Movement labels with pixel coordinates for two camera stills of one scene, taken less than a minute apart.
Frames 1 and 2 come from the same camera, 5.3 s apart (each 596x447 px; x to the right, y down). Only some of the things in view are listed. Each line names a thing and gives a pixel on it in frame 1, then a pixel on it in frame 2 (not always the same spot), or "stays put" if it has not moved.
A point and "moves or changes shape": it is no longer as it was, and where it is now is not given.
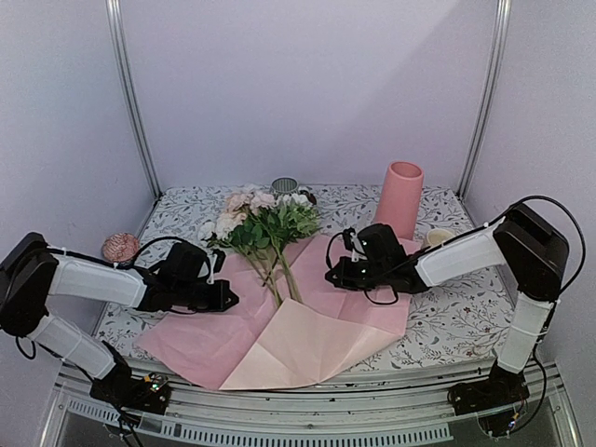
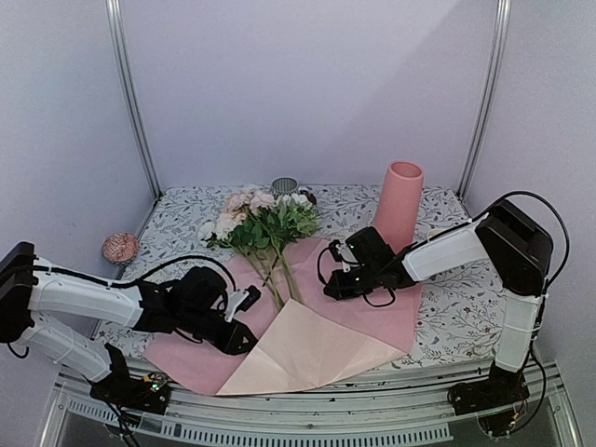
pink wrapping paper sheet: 287,326 moves or changes shape
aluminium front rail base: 414,412 stays put
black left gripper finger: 229,298 to 237,338
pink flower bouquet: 263,225 stays put
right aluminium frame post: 495,74 stays put
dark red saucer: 310,196 stays put
